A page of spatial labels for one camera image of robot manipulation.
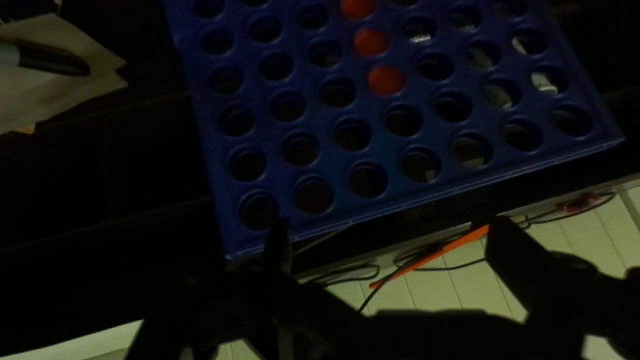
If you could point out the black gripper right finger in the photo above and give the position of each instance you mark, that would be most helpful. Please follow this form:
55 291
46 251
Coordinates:
511 251

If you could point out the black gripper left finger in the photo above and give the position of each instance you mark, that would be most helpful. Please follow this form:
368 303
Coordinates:
279 242

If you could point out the orange game chip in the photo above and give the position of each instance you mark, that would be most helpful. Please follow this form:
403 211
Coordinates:
358 9
385 79
370 41

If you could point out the blue connect four gameboard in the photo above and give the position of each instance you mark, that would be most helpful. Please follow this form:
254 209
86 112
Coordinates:
460 72

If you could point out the orange stick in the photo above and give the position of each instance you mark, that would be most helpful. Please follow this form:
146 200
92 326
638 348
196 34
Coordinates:
433 256

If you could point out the white paper sheet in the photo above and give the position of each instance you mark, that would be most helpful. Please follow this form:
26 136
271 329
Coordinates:
81 342

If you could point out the white paper pad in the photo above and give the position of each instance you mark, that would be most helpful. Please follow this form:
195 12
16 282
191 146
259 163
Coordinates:
61 93

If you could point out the black marker pen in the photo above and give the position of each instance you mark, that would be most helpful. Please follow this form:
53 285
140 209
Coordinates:
51 60

